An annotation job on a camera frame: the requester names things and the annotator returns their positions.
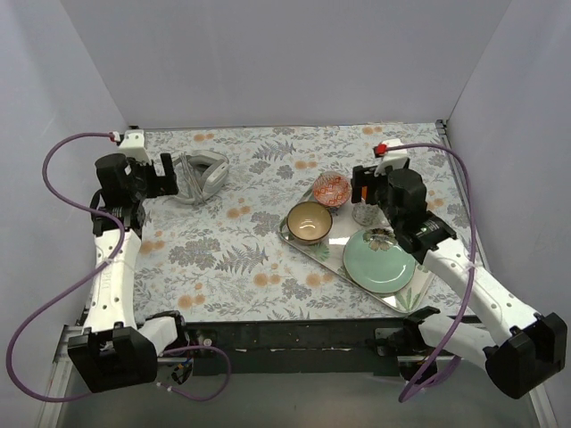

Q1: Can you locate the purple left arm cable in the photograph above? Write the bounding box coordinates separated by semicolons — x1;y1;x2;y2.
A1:
7;131;232;404

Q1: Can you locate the floral metal tray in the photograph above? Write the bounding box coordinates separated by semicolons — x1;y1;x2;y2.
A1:
278;172;434;314

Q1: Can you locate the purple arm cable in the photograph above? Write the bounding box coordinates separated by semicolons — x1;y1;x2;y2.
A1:
396;142;474;404
7;131;232;404

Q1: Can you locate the aluminium frame rail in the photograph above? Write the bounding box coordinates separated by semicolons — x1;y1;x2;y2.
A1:
36;325;82;428

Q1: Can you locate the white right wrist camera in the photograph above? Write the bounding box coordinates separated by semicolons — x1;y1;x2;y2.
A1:
373;138;409;177

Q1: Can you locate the red patterned small bowl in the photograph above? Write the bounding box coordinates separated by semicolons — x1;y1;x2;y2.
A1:
312;171;352;208

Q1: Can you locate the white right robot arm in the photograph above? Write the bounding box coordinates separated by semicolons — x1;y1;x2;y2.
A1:
351;166;567;399

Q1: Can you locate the green ceramic plate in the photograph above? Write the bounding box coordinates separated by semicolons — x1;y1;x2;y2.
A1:
343;227;416;294

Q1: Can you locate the floral table mat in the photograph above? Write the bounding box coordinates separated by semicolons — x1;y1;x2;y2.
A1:
84;122;501;320

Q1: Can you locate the beige ceramic bowl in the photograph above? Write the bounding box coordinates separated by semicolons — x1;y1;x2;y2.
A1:
285;201;333;245

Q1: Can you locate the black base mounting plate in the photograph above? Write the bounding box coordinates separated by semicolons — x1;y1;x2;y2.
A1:
159;317;431;376

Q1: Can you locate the white over-ear headphones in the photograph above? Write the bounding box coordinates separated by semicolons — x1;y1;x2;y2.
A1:
173;150;229;206

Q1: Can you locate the orange small cup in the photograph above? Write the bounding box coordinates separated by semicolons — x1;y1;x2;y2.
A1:
352;199;382;227

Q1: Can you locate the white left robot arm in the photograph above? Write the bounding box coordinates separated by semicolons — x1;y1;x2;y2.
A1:
68;152;190;393

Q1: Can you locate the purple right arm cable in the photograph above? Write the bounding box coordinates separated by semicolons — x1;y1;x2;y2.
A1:
396;142;474;404

